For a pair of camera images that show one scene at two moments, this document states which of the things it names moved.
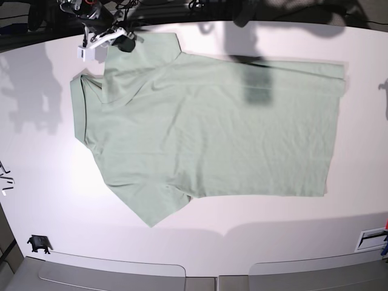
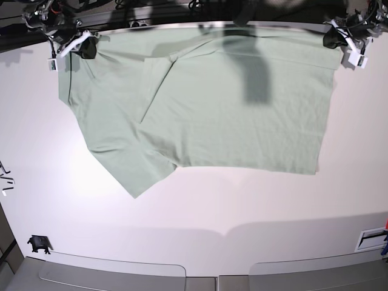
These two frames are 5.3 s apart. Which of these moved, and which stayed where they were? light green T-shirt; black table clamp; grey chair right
Moved: light green T-shirt
Stayed: black table clamp; grey chair right
